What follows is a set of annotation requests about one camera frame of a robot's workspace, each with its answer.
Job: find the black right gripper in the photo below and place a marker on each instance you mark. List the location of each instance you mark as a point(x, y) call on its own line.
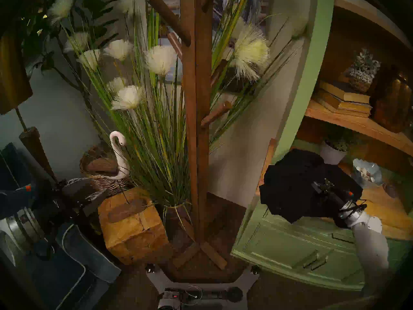
point(335, 199)

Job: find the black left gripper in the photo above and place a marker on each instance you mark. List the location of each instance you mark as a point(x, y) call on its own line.
point(55, 206)

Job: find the black jacket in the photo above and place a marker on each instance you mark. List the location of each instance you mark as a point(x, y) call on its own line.
point(290, 186)

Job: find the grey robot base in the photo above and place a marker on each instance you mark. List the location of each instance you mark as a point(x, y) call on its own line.
point(158, 280)

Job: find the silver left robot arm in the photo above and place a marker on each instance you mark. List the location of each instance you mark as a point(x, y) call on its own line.
point(19, 222)

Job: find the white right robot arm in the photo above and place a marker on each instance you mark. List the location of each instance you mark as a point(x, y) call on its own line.
point(371, 244)

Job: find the brown wooden coat rack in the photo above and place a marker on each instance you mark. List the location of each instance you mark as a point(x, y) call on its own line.
point(196, 86)

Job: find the wicker basket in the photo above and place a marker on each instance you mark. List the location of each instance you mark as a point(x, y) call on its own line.
point(103, 185)

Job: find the blue shell bowl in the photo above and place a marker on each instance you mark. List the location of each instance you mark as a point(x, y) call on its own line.
point(366, 173)

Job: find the green plant in grey pot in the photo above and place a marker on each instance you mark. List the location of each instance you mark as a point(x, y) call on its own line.
point(332, 154)

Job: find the white swan figurine on stand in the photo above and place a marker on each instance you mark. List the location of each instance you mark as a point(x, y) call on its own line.
point(121, 151)

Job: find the small round grey stone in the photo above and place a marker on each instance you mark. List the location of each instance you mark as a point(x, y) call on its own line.
point(391, 190)

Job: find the wooden block stool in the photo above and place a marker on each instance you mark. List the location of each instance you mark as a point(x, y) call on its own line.
point(132, 235)

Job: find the blue armchair white piping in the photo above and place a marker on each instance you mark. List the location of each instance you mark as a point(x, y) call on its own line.
point(74, 264)

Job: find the thin tan old book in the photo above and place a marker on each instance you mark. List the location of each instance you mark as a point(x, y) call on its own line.
point(342, 113)

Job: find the woven plant pot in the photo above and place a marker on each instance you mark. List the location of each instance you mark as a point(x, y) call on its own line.
point(176, 215)

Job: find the green wooden hutch cabinet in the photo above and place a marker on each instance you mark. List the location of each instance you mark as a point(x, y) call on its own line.
point(309, 86)

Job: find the succulent in woven pot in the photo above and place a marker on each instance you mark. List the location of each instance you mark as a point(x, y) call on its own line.
point(361, 77)

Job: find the brass floor lamp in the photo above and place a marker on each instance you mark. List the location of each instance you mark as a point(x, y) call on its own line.
point(13, 80)

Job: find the artificial grass plant white pompons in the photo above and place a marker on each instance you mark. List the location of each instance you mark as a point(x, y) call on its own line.
point(159, 59)

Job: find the black power strip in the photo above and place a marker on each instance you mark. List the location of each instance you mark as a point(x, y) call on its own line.
point(206, 294)

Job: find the dark leafy plant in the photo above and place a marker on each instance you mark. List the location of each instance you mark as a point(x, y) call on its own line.
point(96, 2)

